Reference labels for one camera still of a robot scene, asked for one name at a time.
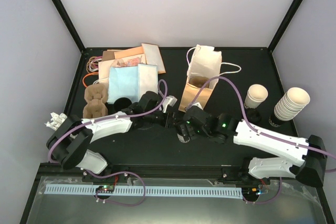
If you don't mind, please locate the tall white cup stack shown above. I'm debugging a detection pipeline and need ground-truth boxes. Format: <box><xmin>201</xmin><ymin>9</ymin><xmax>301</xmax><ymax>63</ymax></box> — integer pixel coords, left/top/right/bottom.
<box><xmin>269</xmin><ymin>87</ymin><xmax>310</xmax><ymax>127</ymax></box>

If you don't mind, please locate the light blue cable duct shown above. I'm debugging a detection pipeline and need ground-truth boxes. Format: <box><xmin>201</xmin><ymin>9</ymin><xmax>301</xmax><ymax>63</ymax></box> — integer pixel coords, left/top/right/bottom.
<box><xmin>44</xmin><ymin>184</ymin><xmax>243</xmax><ymax>199</ymax></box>

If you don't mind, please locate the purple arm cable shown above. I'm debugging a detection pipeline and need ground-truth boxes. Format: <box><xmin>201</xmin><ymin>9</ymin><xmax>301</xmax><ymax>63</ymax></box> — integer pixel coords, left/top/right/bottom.
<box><xmin>185</xmin><ymin>76</ymin><xmax>336</xmax><ymax>205</ymax></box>
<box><xmin>47</xmin><ymin>79</ymin><xmax>169</xmax><ymax>206</ymax></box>

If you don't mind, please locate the black enclosure frame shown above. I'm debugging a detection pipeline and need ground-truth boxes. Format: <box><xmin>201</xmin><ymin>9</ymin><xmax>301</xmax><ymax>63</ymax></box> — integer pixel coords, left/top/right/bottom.
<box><xmin>18</xmin><ymin>0</ymin><xmax>336</xmax><ymax>224</ymax></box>

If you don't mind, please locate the stack of black lids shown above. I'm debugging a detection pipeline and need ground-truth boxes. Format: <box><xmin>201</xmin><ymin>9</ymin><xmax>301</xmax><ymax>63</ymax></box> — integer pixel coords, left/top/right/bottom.
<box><xmin>246</xmin><ymin>108</ymin><xmax>261</xmax><ymax>124</ymax></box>

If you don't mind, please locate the brown paper takeout bag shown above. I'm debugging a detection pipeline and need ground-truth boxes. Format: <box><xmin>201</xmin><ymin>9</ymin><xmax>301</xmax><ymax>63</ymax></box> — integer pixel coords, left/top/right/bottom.
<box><xmin>178</xmin><ymin>44</ymin><xmax>242</xmax><ymax>116</ymax></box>

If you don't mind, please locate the brown white flat paper bag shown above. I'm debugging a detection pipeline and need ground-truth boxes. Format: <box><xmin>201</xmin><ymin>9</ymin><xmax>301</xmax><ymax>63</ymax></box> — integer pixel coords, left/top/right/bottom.
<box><xmin>141</xmin><ymin>43</ymin><xmax>166</xmax><ymax>74</ymax></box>

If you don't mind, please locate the bundle of bag handles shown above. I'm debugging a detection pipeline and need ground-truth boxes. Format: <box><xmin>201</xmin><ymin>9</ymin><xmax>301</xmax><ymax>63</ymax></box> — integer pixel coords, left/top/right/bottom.
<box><xmin>82</xmin><ymin>56</ymin><xmax>102</xmax><ymax>88</ymax></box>

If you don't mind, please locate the black plastic cup lid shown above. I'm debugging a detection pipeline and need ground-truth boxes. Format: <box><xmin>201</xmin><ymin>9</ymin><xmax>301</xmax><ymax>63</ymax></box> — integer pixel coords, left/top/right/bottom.
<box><xmin>177</xmin><ymin>125</ymin><xmax>191</xmax><ymax>143</ymax></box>

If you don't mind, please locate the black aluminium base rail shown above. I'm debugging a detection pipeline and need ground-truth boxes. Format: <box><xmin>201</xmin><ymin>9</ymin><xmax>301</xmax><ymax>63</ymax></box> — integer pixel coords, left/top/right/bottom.
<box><xmin>37</xmin><ymin>163</ymin><xmax>269</xmax><ymax>185</ymax></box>

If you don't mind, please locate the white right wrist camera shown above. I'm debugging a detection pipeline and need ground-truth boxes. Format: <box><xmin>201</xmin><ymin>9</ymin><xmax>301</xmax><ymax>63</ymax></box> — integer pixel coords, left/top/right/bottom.
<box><xmin>185</xmin><ymin>102</ymin><xmax>203</xmax><ymax>111</ymax></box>

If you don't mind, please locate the short white cup stack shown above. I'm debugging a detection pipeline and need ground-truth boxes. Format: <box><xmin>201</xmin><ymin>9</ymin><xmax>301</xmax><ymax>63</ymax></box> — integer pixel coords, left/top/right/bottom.
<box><xmin>244</xmin><ymin>84</ymin><xmax>268</xmax><ymax>109</ymax></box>

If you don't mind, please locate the brown pulp cup carrier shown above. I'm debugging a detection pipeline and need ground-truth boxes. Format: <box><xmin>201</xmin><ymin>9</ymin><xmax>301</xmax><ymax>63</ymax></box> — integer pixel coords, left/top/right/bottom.
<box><xmin>189</xmin><ymin>76</ymin><xmax>208</xmax><ymax>88</ymax></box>

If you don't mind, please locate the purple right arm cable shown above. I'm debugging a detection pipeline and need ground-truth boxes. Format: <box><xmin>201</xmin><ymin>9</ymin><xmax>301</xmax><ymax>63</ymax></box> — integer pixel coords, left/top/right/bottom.
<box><xmin>185</xmin><ymin>76</ymin><xmax>336</xmax><ymax>205</ymax></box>

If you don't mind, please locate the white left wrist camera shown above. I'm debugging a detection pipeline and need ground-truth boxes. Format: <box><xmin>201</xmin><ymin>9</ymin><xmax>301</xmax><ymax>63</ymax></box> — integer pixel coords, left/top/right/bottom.
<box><xmin>162</xmin><ymin>95</ymin><xmax>177</xmax><ymax>113</ymax></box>

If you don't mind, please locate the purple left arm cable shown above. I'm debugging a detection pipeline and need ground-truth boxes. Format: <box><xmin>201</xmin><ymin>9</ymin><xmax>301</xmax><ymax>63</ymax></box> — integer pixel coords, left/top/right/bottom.
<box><xmin>47</xmin><ymin>79</ymin><xmax>169</xmax><ymax>206</ymax></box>

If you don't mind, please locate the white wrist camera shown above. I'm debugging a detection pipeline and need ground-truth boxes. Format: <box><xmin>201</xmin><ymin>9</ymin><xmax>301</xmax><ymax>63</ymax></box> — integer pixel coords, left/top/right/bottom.
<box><xmin>162</xmin><ymin>95</ymin><xmax>177</xmax><ymax>113</ymax></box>
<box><xmin>185</xmin><ymin>102</ymin><xmax>203</xmax><ymax>111</ymax></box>

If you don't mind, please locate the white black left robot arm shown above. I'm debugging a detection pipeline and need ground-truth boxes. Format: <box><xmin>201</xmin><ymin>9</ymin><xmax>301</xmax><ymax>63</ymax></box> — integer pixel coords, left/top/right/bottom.
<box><xmin>46</xmin><ymin>91</ymin><xmax>177</xmax><ymax>182</ymax></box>

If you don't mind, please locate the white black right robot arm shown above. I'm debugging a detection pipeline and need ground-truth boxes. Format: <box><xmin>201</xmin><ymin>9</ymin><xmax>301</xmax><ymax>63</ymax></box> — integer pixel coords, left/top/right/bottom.
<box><xmin>177</xmin><ymin>105</ymin><xmax>327</xmax><ymax>188</ymax></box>

